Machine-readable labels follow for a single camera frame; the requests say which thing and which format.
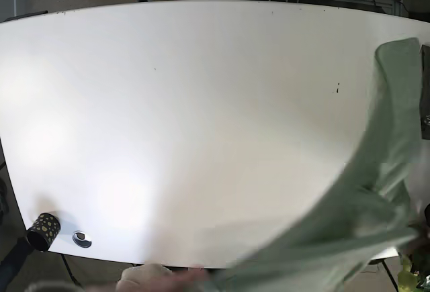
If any blurred person hand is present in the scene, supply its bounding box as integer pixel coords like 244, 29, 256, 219
85, 263, 216, 292

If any light green T-shirt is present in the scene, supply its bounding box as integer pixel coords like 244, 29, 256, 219
196, 38, 421, 291

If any dark grey T-shirt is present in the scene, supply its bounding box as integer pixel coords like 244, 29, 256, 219
419, 45, 429, 140

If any black cup with gold spots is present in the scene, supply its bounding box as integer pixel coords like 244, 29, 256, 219
26, 213, 61, 252

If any left table cable grommet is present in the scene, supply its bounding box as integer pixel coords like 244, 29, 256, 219
72, 231, 92, 248

